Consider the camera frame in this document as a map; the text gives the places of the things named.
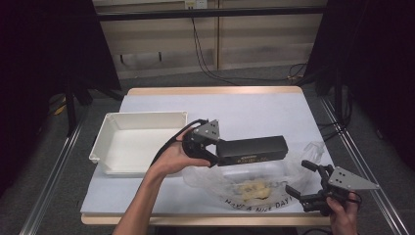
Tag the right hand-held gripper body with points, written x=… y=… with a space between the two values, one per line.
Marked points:
x=349 y=181

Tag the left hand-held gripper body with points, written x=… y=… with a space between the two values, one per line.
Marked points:
x=205 y=133

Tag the clear plastic bag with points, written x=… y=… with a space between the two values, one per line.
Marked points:
x=208 y=182

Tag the long black box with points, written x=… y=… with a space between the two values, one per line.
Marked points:
x=251 y=148

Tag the white plastic tray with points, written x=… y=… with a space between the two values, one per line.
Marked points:
x=137 y=150

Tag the person's left hand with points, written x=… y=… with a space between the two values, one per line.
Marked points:
x=173 y=160

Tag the person's right hand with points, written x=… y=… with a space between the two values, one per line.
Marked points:
x=344 y=218

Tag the pale table cover sheet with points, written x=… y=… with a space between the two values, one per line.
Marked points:
x=248 y=107

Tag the dark curtain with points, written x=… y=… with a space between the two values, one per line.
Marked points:
x=49 y=49
x=375 y=65

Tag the black stand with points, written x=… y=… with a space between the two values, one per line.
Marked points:
x=71 y=111

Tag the metal floor rail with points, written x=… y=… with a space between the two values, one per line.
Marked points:
x=368 y=169
x=52 y=176

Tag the white wall socket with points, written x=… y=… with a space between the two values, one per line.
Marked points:
x=195 y=4

